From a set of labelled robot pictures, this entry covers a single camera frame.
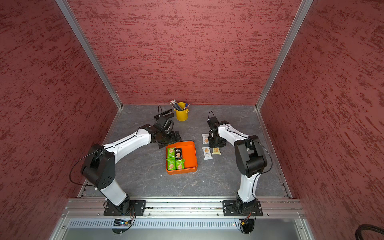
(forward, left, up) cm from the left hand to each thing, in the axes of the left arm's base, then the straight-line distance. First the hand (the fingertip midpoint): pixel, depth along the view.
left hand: (174, 143), depth 88 cm
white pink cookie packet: (+9, -20, -8) cm, 23 cm away
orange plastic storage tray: (-2, -8, -9) cm, 13 cm away
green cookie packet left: (-10, +1, -6) cm, 12 cm away
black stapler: (+31, +10, -8) cm, 33 cm away
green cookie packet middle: (-10, -4, -6) cm, 13 cm away
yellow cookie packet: (-2, -26, -6) cm, 27 cm away
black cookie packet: (-3, -2, -7) cm, 8 cm away
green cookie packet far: (-2, +3, -6) cm, 7 cm away
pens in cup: (+28, +2, +7) cm, 29 cm away
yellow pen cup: (+27, -2, -5) cm, 27 cm away
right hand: (+1, -26, -7) cm, 27 cm away
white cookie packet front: (-2, -20, -8) cm, 22 cm away
